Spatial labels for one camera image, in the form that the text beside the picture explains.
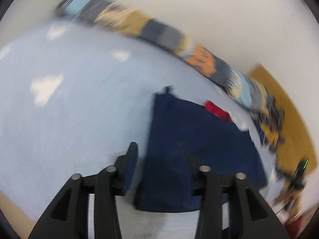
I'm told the navy shirt with red collar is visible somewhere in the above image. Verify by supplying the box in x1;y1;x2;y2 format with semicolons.
134;88;268;213

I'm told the wooden headboard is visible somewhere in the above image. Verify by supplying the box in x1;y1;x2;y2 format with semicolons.
249;65;317;176

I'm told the dark patterned crumpled garment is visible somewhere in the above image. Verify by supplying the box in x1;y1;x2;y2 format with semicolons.
249;96;285;153

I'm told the striped patchwork rolled quilt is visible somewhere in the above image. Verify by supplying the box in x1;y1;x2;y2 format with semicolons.
56;0;275;114

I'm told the light blue cloud bedsheet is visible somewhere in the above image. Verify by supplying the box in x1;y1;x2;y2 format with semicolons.
1;21;283;221

